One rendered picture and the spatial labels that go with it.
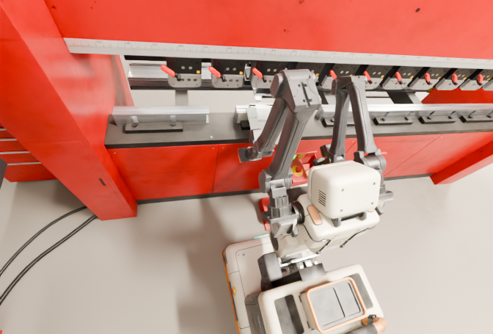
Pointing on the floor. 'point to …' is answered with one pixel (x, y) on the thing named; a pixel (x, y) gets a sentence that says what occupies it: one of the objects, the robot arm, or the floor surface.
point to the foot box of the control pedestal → (264, 209)
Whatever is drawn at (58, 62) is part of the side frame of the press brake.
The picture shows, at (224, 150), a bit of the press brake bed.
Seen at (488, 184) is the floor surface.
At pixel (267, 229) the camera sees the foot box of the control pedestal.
